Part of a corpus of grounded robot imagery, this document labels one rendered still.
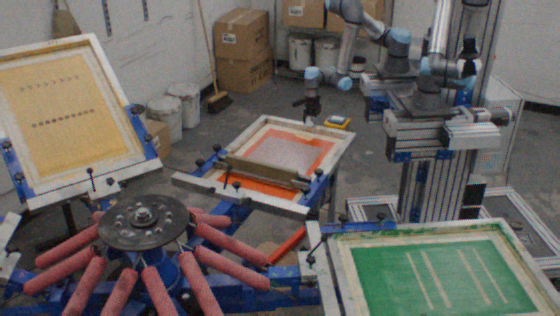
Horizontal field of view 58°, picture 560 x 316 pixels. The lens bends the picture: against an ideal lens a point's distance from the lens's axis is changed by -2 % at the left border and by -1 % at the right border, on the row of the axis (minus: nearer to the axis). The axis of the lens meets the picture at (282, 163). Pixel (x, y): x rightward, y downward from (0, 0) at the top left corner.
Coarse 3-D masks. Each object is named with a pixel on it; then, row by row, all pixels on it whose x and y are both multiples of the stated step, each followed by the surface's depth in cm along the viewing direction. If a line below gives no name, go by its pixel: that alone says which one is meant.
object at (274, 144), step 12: (276, 132) 293; (288, 132) 294; (264, 144) 281; (276, 144) 281; (288, 144) 281; (252, 156) 270; (264, 156) 270; (276, 156) 270; (216, 180) 251; (228, 180) 251; (240, 180) 251; (252, 180) 251
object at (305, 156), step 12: (300, 144) 281; (312, 144) 281; (324, 144) 281; (288, 156) 270; (300, 156) 270; (312, 156) 270; (300, 168) 260; (312, 168) 260; (264, 192) 242; (276, 192) 242; (288, 192) 242
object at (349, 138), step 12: (264, 120) 300; (276, 120) 299; (288, 120) 299; (252, 132) 289; (312, 132) 293; (324, 132) 289; (336, 132) 286; (348, 132) 286; (240, 144) 278; (348, 144) 275; (336, 156) 264; (216, 168) 259; (324, 168) 254
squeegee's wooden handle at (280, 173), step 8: (232, 160) 250; (240, 160) 248; (248, 160) 247; (240, 168) 250; (248, 168) 248; (256, 168) 246; (264, 168) 244; (272, 168) 242; (280, 168) 241; (288, 168) 240; (272, 176) 244; (280, 176) 242; (288, 176) 240; (296, 176) 239
